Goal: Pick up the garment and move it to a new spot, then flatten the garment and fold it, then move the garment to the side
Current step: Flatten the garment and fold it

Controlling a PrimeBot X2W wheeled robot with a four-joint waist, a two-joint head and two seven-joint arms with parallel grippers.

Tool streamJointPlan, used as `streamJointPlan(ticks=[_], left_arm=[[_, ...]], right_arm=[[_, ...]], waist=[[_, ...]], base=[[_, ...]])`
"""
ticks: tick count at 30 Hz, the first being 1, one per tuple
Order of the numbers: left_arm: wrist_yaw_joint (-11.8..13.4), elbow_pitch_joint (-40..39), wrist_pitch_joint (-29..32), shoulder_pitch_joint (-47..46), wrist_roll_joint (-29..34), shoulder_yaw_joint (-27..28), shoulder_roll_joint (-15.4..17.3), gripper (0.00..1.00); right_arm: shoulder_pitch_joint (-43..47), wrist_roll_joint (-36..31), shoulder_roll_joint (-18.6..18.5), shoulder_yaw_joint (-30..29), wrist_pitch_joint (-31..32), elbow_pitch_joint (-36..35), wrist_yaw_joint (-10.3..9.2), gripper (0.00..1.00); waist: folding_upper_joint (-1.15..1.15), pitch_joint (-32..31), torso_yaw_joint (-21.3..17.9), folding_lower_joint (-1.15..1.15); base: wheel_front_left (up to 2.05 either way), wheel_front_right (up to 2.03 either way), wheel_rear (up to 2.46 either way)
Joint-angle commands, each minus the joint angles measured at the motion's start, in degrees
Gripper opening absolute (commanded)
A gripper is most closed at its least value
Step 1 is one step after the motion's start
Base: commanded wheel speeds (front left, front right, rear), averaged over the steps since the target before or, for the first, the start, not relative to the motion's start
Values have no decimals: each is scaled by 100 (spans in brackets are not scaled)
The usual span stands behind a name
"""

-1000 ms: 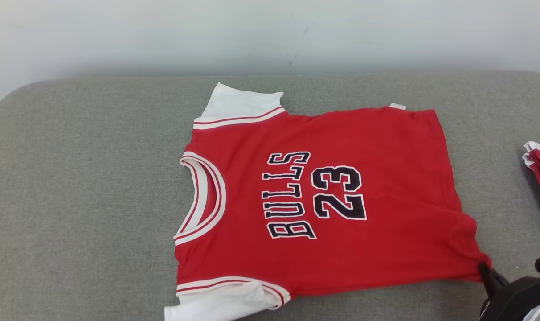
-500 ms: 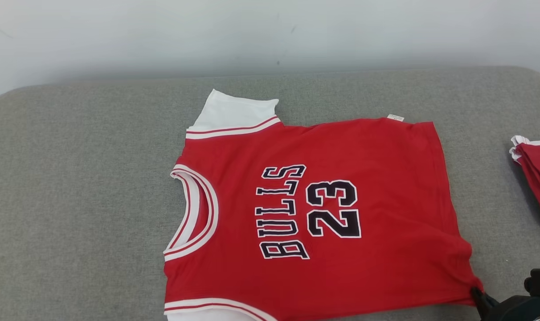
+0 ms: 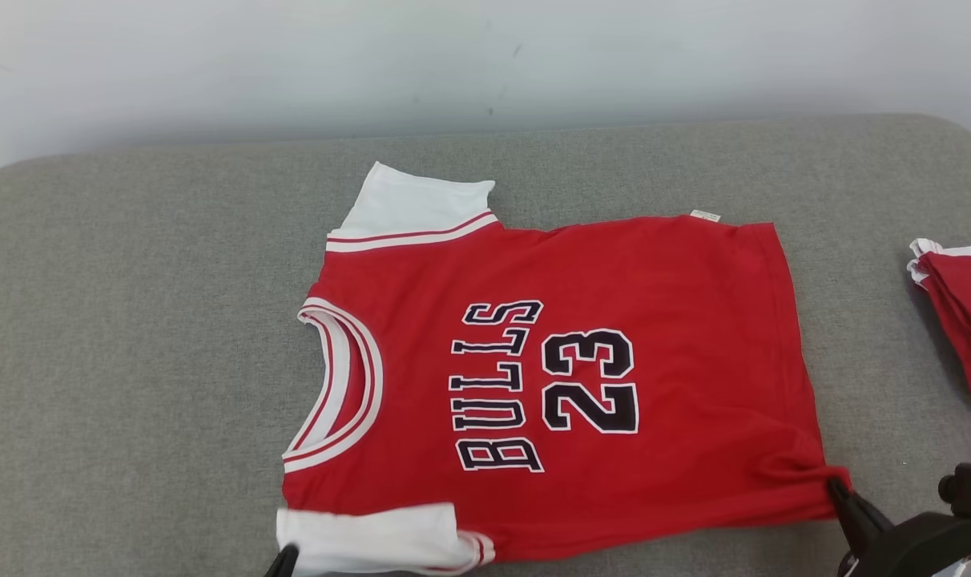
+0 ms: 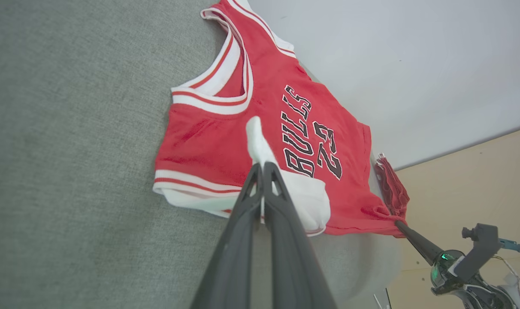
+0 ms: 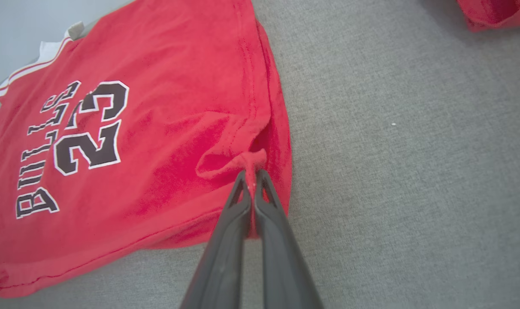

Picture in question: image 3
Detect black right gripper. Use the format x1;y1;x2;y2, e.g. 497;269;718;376
826;477;971;577

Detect grey upholstered sofa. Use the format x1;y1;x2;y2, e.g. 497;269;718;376
0;114;971;577

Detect red shorts with white stripe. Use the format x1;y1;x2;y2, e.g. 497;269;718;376
907;238;971;410

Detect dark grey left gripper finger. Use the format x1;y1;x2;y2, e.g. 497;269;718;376
264;543;300;577

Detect red Bulls 23 jersey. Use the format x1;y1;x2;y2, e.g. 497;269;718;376
276;161;852;576

